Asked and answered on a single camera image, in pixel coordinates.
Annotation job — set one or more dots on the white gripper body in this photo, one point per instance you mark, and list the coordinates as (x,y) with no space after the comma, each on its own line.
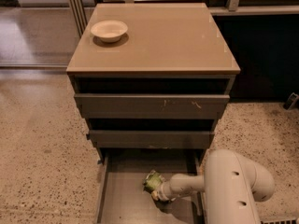
(163,190)

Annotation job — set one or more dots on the green jalapeno chip bag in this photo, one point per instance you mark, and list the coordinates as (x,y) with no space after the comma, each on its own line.
(153,181)

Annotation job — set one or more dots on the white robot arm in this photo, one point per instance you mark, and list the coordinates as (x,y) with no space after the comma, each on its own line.
(232,185)

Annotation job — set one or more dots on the grey open bottom drawer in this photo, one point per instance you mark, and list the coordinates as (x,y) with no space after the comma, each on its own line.
(124,200)

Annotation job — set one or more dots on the grey middle drawer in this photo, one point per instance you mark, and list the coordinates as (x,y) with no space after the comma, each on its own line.
(151,139)

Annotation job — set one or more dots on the grey drawer cabinet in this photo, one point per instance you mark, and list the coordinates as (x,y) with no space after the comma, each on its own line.
(172,49)

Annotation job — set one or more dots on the grey top drawer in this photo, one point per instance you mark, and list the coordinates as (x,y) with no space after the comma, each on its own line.
(146,106)

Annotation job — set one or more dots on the metal floor vent grille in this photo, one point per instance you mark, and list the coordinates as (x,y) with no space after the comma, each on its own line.
(280,220)

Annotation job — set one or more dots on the small dark floor object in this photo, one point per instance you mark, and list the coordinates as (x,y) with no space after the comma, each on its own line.
(291,101)

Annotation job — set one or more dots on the white paper bowl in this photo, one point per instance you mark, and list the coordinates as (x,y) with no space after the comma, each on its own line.
(109,31)

